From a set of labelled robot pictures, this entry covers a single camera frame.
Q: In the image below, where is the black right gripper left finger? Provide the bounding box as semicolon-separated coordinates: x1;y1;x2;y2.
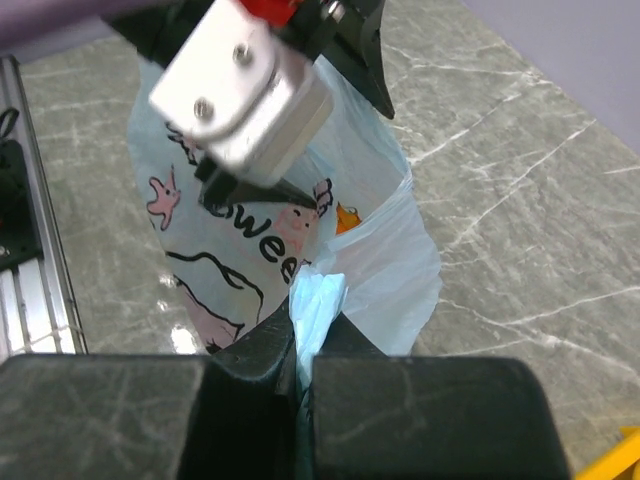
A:
1;306;295;479

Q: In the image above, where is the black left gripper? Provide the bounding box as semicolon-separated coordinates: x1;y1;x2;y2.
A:
102;0;214;68

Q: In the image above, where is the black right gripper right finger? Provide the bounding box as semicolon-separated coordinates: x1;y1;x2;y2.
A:
310;316;570;479

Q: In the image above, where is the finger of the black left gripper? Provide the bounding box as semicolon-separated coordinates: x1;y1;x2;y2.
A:
194;157;317;208
323;0;395;119

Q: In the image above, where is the light blue plastic bag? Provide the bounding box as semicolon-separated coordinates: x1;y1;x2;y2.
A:
125;54;444;480

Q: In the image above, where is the yellow plastic tray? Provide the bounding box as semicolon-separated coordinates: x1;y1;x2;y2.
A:
575;426;640;480

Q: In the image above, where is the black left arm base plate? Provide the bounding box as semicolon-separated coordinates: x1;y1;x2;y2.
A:
1;107;42;271

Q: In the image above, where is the aluminium front rail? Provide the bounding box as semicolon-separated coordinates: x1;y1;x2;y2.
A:
1;56;87;359

